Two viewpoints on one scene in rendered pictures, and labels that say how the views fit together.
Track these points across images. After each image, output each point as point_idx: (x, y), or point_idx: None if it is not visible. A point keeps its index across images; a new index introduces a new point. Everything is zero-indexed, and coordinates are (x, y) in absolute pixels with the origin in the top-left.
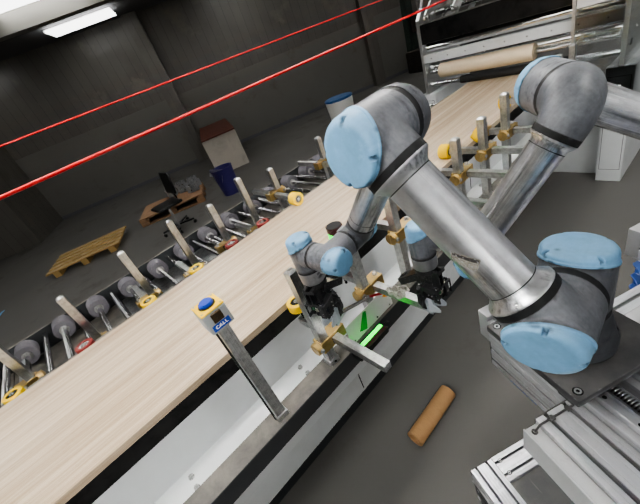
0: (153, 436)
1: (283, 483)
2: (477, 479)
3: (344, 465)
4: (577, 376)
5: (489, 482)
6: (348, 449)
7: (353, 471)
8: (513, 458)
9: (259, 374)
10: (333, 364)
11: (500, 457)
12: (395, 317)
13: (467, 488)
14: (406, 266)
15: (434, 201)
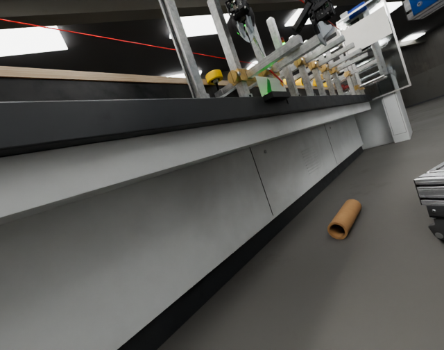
0: (62, 91)
1: (196, 278)
2: (427, 178)
3: (266, 271)
4: None
5: (442, 175)
6: (267, 262)
7: (277, 271)
8: None
9: (184, 35)
10: (248, 96)
11: (438, 167)
12: (293, 106)
13: (417, 243)
14: (293, 82)
15: None
